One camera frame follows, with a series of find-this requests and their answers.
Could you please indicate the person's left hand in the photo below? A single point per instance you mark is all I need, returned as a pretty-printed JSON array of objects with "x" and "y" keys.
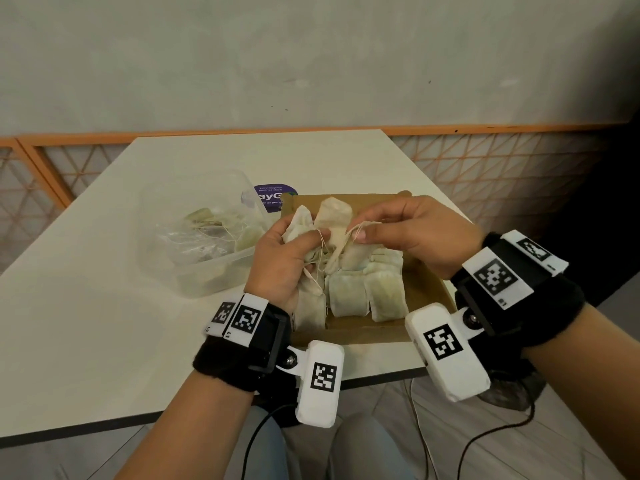
[{"x": 275, "y": 274}]

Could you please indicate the person's right hand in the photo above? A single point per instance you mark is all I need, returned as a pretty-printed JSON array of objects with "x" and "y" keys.
[{"x": 425, "y": 234}]

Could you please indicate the bunch of tea bags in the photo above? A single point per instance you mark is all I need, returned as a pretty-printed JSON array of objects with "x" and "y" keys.
[{"x": 300, "y": 222}]

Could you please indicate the brown paper box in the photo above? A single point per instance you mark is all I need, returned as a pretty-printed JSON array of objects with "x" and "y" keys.
[{"x": 425, "y": 294}]

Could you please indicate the rows of packed tea bags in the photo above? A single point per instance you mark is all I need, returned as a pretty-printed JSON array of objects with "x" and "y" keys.
[{"x": 365, "y": 294}]

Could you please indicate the clear plastic container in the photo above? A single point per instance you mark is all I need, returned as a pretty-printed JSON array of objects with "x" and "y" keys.
[{"x": 160, "y": 194}]

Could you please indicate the person's left forearm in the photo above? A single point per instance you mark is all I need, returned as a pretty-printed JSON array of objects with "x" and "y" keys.
[{"x": 190, "y": 434}]

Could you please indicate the person's right forearm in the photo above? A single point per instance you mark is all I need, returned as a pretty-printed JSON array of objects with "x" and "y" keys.
[{"x": 590, "y": 384}]

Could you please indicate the round purple sticker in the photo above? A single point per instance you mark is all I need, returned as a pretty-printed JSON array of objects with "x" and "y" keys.
[{"x": 275, "y": 192}]

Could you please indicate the orange lattice fence panel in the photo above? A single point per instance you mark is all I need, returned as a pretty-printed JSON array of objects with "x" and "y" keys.
[
  {"x": 500, "y": 164},
  {"x": 25, "y": 194}
]

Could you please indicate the black marker wristband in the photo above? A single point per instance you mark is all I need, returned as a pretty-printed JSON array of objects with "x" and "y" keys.
[
  {"x": 550, "y": 314},
  {"x": 225, "y": 364}
]

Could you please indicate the dark grey floor object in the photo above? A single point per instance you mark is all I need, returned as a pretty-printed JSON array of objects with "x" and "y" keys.
[{"x": 515, "y": 394}]

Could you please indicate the grey trousers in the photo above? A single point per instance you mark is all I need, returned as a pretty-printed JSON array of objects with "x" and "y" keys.
[{"x": 365, "y": 449}]

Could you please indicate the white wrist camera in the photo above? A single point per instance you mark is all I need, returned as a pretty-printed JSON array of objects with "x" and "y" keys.
[
  {"x": 320, "y": 404},
  {"x": 460, "y": 374}
]

